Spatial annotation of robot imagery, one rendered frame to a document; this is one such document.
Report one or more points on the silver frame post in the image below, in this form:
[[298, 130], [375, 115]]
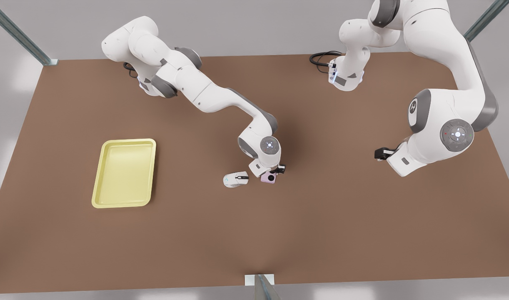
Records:
[[263, 286], [17, 32], [485, 18]]

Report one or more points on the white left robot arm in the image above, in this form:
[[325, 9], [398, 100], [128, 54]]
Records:
[[442, 62]]

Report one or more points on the white computer mouse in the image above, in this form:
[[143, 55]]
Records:
[[235, 179]]

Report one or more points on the small pink camera box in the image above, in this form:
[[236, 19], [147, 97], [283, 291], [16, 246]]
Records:
[[268, 178]]

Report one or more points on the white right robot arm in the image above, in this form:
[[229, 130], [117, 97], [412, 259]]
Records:
[[204, 93]]

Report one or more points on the yellow rectangular tray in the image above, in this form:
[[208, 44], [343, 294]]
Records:
[[124, 173]]

